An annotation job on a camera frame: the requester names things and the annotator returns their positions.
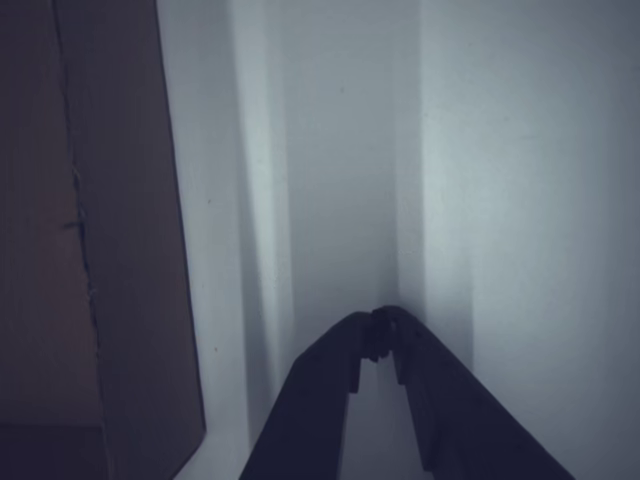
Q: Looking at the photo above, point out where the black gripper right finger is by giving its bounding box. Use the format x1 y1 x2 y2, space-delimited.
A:
369 304 577 480

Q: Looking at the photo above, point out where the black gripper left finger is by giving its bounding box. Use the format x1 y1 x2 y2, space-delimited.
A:
238 310 375 480

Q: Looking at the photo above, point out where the open brown cardboard box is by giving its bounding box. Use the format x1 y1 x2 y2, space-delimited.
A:
0 0 208 480

